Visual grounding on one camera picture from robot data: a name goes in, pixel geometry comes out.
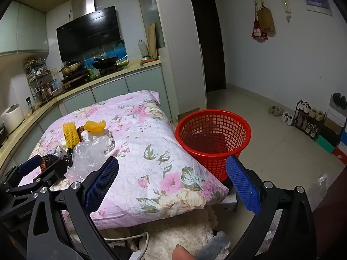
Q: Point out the black range hood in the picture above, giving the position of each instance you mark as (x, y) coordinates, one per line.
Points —
(89, 32)

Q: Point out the pale wall cabinet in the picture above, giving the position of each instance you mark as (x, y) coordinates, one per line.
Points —
(24, 29)

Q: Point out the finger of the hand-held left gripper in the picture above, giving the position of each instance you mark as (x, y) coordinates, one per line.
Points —
(28, 165)
(55, 172)

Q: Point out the dark wrapper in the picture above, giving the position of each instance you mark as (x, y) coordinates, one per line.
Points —
(50, 158)

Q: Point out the pink floral blanket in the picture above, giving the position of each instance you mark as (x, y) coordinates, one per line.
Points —
(151, 151)

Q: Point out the kitchen counter cabinet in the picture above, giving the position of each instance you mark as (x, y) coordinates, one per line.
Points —
(141, 82)

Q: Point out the black wok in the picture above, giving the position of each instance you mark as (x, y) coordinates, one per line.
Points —
(105, 62)

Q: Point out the orange foam fruit net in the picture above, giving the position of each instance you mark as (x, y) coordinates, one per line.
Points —
(95, 126)

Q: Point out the white rice cooker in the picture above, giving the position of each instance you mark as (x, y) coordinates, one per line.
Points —
(12, 119)

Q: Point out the red mesh basket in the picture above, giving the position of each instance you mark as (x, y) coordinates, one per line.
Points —
(212, 165)

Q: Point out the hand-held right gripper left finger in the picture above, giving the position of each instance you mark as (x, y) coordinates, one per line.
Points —
(102, 185)

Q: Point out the white fluffy rug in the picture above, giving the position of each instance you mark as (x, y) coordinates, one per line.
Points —
(173, 238)

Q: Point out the metal spice rack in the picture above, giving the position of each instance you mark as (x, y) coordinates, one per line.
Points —
(40, 81)

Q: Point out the dark capped seasoning jar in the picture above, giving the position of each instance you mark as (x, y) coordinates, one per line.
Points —
(29, 105)

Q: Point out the gas stove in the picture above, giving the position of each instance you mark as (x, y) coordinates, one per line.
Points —
(78, 77)

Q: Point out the blue seascape backsplash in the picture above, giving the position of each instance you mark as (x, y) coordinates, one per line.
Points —
(120, 50)

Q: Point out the beige shoe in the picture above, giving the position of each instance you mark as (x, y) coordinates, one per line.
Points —
(272, 110)
(278, 112)

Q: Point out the grey fuzzy slipper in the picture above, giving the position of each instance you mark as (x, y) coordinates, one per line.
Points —
(214, 245)

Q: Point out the group of light sneakers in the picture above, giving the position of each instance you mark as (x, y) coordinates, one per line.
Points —
(311, 113)

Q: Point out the brown paper bag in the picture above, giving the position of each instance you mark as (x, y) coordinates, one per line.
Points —
(266, 20)

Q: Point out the frosted glass window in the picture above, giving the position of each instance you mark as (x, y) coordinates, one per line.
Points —
(149, 8)

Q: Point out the wooden cutting board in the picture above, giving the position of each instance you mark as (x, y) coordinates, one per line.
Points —
(152, 40)

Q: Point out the stack of shoe boxes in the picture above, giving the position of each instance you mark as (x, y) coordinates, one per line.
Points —
(332, 130)

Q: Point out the person's right hand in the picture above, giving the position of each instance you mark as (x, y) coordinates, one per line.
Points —
(182, 253)

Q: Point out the clear plastic bag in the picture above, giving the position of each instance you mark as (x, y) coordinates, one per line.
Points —
(89, 154)

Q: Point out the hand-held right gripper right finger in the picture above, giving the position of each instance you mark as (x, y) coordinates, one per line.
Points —
(242, 187)

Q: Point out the white shoe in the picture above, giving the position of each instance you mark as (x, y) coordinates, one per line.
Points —
(284, 117)
(289, 120)

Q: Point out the black shoes pair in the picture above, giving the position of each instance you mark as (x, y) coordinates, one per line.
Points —
(340, 100)

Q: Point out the grey electrical panel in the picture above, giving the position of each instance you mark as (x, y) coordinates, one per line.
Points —
(317, 2)

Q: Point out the red cloth bag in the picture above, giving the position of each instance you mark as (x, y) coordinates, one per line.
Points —
(257, 32)

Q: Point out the golden cooking pot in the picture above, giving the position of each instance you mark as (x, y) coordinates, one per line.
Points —
(71, 67)

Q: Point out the yellow foam fruit net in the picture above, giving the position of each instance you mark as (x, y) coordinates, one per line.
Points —
(70, 135)

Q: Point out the white intercom handset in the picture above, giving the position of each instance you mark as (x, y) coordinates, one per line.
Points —
(286, 5)

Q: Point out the black shoe rack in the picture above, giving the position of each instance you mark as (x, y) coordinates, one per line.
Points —
(298, 119)

